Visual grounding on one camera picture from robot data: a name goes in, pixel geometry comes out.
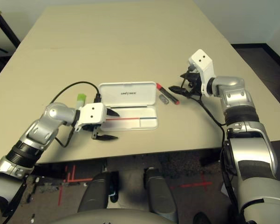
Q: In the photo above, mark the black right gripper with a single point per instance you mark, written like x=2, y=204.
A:
x=195, y=85

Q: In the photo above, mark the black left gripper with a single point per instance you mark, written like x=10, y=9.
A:
x=90, y=128

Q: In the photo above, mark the red black marker pen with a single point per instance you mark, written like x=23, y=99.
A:
x=167, y=93

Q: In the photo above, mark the small dark eraser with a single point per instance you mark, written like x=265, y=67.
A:
x=163, y=99

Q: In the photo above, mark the white plastic pencil case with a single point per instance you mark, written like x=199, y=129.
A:
x=128, y=93

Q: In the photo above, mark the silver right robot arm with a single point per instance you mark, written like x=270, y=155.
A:
x=244, y=130

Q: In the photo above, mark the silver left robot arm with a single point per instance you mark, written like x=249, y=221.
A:
x=37, y=130

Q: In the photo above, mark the thin red blue pencil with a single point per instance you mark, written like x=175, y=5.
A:
x=123, y=119

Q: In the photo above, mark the red floor tape lines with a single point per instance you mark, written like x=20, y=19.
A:
x=70, y=180

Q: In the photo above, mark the grey right robot leg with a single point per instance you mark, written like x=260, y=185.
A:
x=158, y=193

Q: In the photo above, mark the grey robot torso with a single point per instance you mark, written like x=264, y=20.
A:
x=111, y=217

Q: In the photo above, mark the red floor tape cross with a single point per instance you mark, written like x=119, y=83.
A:
x=202, y=183

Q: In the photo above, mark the white square floor pad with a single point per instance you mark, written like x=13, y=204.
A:
x=223, y=189

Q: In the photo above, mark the black shoe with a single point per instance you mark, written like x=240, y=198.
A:
x=201, y=218

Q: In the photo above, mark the side table with black legs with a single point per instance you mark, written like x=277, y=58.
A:
x=9, y=30

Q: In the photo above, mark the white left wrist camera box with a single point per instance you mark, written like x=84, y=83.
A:
x=92, y=113

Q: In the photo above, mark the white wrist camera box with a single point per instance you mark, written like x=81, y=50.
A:
x=92, y=113
x=203, y=60

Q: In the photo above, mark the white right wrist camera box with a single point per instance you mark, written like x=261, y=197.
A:
x=203, y=60

